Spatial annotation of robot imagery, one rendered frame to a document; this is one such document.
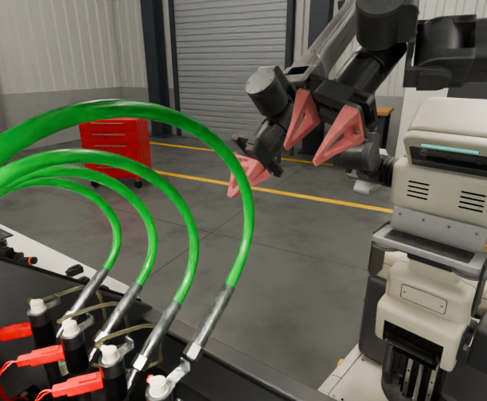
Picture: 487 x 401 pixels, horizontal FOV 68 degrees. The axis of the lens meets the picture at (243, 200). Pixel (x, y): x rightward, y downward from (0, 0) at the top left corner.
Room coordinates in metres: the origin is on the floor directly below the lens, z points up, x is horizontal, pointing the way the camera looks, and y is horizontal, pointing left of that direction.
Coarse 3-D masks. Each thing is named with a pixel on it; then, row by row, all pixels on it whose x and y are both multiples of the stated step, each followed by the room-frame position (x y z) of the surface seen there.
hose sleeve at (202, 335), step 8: (224, 288) 0.38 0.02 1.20; (232, 288) 0.38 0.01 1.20; (216, 296) 0.38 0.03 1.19; (224, 296) 0.37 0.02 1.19; (216, 304) 0.37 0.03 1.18; (224, 304) 0.37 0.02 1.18; (208, 312) 0.36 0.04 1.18; (216, 312) 0.36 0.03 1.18; (208, 320) 0.35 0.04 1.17; (216, 320) 0.36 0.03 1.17; (200, 328) 0.35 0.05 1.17; (208, 328) 0.35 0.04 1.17; (200, 336) 0.34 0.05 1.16; (208, 336) 0.34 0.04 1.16; (200, 344) 0.33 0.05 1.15
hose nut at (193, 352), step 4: (188, 344) 0.34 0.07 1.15; (192, 344) 0.33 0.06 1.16; (188, 348) 0.33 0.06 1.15; (192, 348) 0.33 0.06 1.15; (196, 348) 0.33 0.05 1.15; (200, 348) 0.33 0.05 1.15; (184, 352) 0.33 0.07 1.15; (188, 352) 0.32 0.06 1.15; (192, 352) 0.32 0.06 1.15; (196, 352) 0.32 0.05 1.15; (200, 352) 0.33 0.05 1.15; (188, 356) 0.33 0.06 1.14; (192, 356) 0.32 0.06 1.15; (196, 356) 0.32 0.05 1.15; (200, 356) 0.33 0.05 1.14; (196, 360) 0.33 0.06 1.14
